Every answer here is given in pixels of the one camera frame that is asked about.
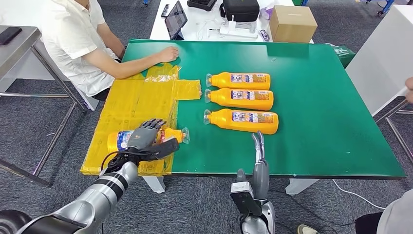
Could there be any green table mat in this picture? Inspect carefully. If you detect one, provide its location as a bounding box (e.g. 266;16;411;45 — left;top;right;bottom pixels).
122;39;406;179

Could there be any white floor cable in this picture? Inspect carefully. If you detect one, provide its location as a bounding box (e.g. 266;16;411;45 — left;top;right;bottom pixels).
332;179;386;210

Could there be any seated person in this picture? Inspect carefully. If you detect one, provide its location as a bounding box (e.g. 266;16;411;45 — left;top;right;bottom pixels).
41;0;180;98

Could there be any black phone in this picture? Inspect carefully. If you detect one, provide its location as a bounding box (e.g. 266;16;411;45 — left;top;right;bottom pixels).
0;27;23;46

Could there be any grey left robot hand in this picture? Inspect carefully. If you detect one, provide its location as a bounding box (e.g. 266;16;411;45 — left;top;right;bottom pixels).
127;118;168;153

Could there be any white power strip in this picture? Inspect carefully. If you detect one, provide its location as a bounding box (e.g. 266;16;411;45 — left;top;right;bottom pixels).
219;19;259;39

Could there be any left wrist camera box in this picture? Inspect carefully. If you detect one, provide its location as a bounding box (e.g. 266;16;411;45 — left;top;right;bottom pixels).
137;137;180;162

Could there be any yellow taped sheet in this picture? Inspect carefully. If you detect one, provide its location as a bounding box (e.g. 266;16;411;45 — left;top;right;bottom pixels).
80;63;202;177

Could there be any white table leg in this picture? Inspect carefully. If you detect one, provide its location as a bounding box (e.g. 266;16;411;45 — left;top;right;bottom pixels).
285;178;320;196
142;175;166;194

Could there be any black carry case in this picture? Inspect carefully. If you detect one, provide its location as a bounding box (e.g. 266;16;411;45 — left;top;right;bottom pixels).
219;0;261;23

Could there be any orange detergent bottle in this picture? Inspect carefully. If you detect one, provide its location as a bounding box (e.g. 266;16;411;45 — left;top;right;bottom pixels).
203;109;279;136
107;127;190;154
204;88;274;112
206;72;271;91

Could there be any standing person's shoe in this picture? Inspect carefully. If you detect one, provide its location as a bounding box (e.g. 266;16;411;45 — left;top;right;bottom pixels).
297;224;320;234

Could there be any grey steel table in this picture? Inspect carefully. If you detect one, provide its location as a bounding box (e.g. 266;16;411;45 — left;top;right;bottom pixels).
0;26;87;188

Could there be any pale purple plastic bag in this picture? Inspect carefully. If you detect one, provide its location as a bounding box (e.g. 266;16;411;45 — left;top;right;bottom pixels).
259;6;275;20

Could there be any brown cardboard box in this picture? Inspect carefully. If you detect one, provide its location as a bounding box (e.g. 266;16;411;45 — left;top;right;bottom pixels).
269;4;319;44

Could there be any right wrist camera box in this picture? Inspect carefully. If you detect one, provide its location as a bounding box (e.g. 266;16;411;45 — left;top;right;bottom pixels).
229;181;263;216

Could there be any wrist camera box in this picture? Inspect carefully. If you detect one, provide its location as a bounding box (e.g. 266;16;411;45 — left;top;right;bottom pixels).
229;181;263;216
137;137;180;162

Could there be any black tablet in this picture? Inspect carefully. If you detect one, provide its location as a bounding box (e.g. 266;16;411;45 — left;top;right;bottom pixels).
164;0;188;41

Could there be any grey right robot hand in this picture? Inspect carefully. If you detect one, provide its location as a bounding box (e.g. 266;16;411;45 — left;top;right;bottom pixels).
236;131;270;202

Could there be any blue metal frame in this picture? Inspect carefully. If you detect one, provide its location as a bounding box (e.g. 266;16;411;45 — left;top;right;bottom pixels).
356;0;396;15

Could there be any white board table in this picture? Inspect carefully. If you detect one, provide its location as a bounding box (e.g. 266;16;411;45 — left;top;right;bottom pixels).
345;4;413;116

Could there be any steel table frame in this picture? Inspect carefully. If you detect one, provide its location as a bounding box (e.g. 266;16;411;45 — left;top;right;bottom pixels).
374;98;413;162

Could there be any standing person's hand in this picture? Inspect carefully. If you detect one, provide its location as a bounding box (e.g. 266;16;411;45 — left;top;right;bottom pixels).
405;77;413;104

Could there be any seated person's right hand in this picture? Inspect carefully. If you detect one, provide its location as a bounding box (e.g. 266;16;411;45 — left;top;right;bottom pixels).
157;46;180;63

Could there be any black round object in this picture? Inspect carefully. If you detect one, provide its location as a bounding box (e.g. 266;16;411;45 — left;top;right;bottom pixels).
0;210;33;234

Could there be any black tray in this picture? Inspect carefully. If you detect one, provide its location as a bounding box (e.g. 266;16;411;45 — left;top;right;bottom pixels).
187;0;218;12

